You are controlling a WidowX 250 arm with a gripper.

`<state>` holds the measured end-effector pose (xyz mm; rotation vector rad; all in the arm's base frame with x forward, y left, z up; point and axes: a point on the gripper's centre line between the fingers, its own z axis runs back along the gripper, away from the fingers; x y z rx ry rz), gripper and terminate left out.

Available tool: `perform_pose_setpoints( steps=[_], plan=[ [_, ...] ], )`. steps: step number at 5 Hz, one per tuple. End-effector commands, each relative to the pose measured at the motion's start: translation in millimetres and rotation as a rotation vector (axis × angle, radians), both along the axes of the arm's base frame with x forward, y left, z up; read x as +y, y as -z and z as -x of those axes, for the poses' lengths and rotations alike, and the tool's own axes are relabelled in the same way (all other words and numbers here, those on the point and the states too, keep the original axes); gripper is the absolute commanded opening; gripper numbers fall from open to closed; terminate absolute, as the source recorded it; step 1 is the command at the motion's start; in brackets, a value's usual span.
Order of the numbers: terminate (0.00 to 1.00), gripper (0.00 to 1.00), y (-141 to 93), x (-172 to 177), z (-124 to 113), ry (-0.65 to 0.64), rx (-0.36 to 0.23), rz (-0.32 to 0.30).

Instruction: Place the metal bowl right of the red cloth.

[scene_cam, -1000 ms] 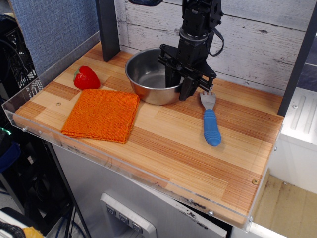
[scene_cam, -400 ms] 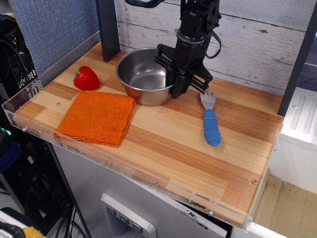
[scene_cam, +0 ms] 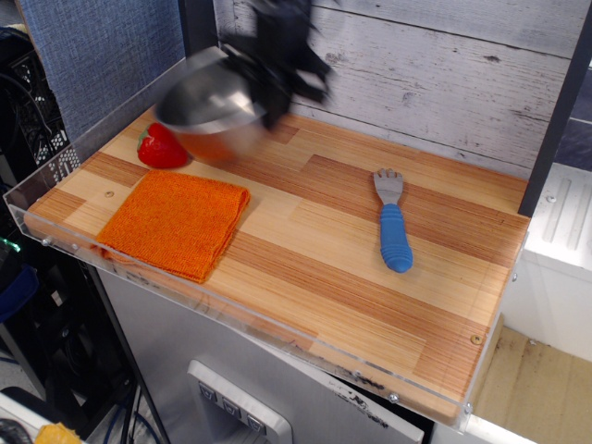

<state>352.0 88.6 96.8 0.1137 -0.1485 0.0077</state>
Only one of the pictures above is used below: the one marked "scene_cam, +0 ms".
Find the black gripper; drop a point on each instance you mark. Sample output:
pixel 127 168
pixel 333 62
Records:
pixel 281 53

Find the metal bowl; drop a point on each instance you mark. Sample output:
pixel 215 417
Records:
pixel 197 109

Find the orange red cloth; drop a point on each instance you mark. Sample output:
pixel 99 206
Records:
pixel 176 222

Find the yellow cloth piece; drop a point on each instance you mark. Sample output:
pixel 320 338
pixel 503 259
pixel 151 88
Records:
pixel 56 434

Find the red toy strawberry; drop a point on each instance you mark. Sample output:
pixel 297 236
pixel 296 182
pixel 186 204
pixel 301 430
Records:
pixel 159 148

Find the clear acrylic table guard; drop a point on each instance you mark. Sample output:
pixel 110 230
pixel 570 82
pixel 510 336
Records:
pixel 383 267

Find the black plastic crate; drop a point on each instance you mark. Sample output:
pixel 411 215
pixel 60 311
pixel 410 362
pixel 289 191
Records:
pixel 38 118

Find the stainless toy fridge cabinet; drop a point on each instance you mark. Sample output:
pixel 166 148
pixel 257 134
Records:
pixel 166 323

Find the grey dispenser button panel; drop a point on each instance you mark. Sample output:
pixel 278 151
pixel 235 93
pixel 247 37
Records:
pixel 238 404

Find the white ridged side unit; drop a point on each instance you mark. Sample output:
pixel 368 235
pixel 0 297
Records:
pixel 548 298

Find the dark grey left post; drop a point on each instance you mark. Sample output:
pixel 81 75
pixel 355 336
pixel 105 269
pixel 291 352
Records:
pixel 198 25

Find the dark grey post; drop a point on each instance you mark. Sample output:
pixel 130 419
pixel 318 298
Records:
pixel 198 25
pixel 563 108

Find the blue handled metal fork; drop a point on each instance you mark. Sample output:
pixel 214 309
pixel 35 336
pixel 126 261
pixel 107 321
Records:
pixel 394 246

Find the dark grey right post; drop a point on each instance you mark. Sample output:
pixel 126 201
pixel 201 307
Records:
pixel 563 108

